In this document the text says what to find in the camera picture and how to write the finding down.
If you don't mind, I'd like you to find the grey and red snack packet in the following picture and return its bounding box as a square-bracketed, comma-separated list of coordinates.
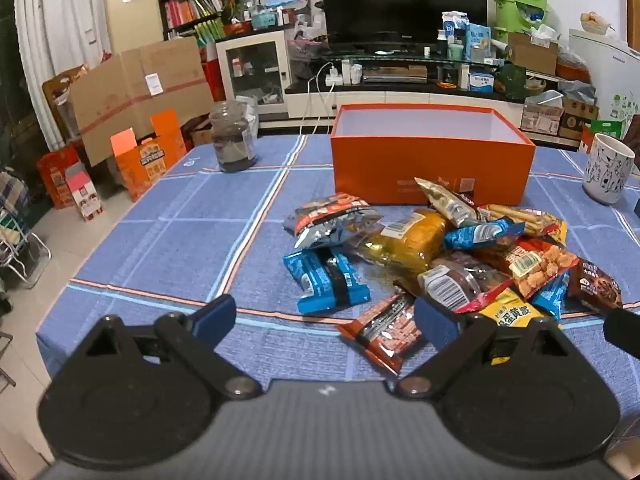
[283, 193, 383, 250]

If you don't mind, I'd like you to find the green storage rack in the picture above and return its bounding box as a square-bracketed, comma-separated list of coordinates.
[494, 0, 550, 43]

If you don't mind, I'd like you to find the white printed mug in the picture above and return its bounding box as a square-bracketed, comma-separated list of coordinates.
[582, 133, 636, 206]

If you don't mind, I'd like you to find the white curtain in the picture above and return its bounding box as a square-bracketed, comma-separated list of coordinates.
[15, 0, 115, 128]

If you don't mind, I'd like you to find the folding metal rack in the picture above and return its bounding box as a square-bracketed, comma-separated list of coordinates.
[0, 167, 52, 289]

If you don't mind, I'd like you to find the brown red snack bar packet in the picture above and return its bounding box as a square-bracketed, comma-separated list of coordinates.
[337, 292, 427, 375]

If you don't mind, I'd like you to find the white glass-door cabinet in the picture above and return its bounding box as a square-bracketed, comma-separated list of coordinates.
[215, 30, 292, 117]

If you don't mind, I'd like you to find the white fridge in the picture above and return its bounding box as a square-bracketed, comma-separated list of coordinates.
[569, 27, 640, 128]

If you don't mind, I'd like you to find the silver beige snack packet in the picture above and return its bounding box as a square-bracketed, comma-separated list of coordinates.
[414, 177, 482, 229]

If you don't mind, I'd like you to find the white television stand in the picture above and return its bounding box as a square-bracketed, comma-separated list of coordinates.
[285, 42, 526, 135]

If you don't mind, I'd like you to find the brown cardboard box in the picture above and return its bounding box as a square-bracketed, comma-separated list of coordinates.
[507, 32, 559, 77]

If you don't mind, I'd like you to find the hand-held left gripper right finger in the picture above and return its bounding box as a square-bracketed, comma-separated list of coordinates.
[395, 297, 581, 401]

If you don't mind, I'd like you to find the bookshelf with books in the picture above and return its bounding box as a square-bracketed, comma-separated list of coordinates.
[155, 0, 227, 42]

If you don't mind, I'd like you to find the yellow clear snack packet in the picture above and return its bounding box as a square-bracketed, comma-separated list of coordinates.
[350, 209, 449, 275]

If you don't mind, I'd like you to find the brown cookie packet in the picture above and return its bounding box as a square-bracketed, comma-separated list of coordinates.
[566, 257, 624, 317]

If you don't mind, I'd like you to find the small blue snack packet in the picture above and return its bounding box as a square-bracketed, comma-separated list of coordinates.
[444, 219, 526, 252]
[530, 270, 572, 322]

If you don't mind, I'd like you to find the orange cardboard box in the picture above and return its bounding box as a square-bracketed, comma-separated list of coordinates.
[330, 104, 537, 207]

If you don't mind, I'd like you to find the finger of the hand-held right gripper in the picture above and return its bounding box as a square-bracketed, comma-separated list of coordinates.
[602, 307, 640, 361]

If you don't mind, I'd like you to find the open orange carton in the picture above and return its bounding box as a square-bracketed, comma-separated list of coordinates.
[110, 109, 188, 202]

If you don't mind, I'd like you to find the breadstick packet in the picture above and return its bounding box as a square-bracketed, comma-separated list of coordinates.
[479, 203, 569, 247]

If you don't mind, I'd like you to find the small red white carton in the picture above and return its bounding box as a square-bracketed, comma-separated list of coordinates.
[65, 162, 106, 222]

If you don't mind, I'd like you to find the clear dark plum packet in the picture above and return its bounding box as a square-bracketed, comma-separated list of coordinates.
[416, 254, 512, 314]

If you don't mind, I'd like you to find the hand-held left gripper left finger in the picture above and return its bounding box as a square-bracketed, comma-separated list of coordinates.
[75, 294, 263, 401]

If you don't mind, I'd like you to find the flat cardboard sheet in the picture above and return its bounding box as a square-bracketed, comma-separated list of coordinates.
[67, 37, 216, 168]

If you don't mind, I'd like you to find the standing air conditioner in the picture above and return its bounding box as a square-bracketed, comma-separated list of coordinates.
[105, 0, 166, 56]

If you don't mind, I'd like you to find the glass jar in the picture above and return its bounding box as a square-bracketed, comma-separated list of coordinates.
[209, 101, 258, 173]

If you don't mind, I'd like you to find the blue biscuit packet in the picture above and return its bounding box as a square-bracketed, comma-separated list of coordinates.
[282, 247, 372, 314]

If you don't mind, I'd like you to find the red fried snack packet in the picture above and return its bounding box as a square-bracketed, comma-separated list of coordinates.
[484, 237, 581, 302]

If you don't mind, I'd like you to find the brown paper bag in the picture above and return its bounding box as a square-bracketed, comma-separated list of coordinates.
[42, 64, 90, 142]

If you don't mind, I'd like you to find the black television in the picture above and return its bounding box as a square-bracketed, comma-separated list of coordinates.
[319, 0, 489, 46]

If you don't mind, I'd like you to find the blue white carton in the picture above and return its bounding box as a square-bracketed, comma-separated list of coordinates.
[441, 10, 472, 59]

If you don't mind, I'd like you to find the blue checked tablecloth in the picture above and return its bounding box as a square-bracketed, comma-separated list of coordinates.
[36, 132, 640, 441]

